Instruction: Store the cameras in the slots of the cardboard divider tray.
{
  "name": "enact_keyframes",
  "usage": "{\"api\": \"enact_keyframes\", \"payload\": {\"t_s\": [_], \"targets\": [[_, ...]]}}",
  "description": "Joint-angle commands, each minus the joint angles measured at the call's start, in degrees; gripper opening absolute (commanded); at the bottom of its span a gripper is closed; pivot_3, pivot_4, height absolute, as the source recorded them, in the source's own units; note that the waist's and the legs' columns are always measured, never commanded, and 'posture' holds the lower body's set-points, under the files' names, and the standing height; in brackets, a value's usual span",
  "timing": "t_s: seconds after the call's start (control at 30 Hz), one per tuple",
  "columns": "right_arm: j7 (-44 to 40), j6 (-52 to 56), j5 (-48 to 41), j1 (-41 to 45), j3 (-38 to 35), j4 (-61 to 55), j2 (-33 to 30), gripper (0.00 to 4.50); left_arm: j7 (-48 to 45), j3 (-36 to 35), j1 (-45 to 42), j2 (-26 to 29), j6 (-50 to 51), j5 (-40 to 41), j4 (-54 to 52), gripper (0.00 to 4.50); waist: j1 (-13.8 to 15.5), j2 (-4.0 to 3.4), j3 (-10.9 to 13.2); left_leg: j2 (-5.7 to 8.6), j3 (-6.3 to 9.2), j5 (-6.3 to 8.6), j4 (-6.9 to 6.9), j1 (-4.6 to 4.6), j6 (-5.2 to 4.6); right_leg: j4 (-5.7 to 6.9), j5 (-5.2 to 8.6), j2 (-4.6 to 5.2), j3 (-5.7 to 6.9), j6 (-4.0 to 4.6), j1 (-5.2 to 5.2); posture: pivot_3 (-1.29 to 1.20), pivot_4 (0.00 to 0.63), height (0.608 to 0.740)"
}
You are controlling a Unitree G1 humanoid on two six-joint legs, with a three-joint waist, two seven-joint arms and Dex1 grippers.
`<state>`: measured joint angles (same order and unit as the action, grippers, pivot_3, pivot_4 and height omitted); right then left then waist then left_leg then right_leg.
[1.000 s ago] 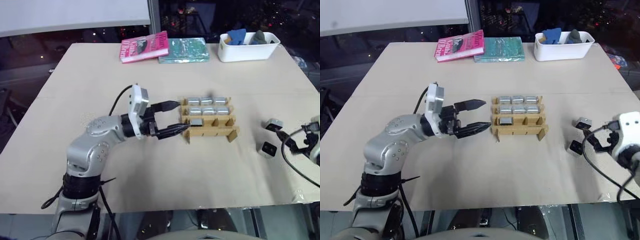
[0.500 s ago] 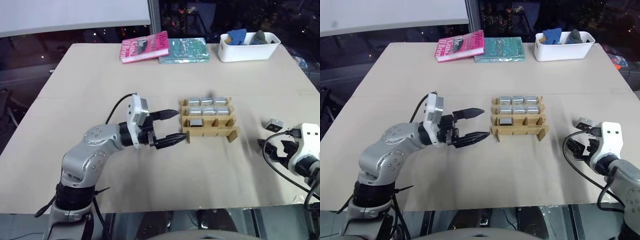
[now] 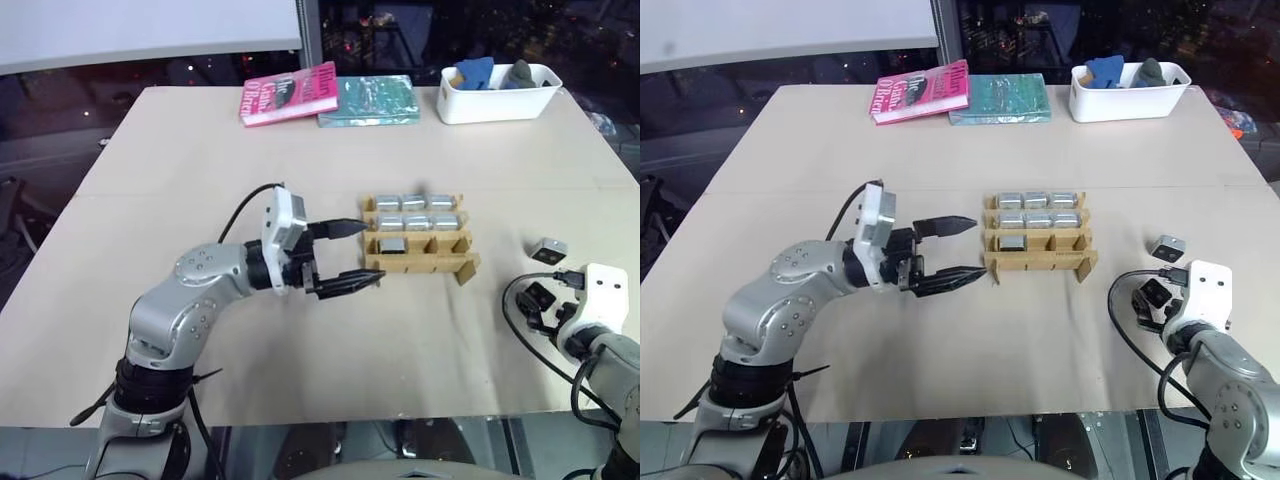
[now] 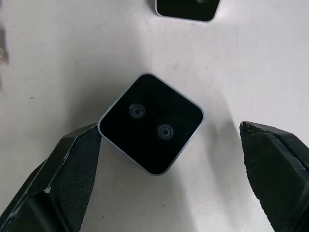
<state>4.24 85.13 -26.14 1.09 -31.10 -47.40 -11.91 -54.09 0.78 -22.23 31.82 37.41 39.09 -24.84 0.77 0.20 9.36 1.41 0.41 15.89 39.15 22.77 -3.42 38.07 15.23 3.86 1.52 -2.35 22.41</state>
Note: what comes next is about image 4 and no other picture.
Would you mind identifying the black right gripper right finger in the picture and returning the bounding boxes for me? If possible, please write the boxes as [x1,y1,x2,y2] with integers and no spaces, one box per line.
[239,121,309,232]

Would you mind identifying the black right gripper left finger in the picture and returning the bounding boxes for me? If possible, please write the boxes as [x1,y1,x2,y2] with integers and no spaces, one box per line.
[0,123,101,232]

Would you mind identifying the square black dual-lens camera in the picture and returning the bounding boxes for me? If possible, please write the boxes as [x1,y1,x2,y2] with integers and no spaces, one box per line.
[97,73,205,176]
[154,0,221,23]

